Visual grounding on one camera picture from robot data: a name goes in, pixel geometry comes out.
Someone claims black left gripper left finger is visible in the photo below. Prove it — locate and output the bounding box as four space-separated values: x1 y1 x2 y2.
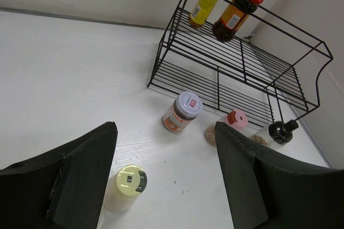
1 121 118 228

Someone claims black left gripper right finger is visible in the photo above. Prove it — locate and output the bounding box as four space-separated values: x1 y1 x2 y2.
215 122 343 228

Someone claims red lid sauce jar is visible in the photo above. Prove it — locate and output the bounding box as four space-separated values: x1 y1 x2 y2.
212 0 264 42

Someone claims yellow oil bottle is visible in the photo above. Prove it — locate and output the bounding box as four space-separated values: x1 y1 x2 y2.
188 0 218 29

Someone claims black flip lid shaker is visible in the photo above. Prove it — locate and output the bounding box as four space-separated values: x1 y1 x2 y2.
250 119 299 149

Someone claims yellow lid spice shaker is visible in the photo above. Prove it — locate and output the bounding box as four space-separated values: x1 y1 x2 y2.
103 164 147 212

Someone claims pink lid spice shaker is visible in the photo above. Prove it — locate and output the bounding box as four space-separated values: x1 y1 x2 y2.
204 109 248 147

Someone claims white lid sauce jar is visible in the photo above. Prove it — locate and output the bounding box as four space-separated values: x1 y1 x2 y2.
162 91 203 133

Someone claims black wire rack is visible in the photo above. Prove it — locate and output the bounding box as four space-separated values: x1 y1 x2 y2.
148 0 320 127

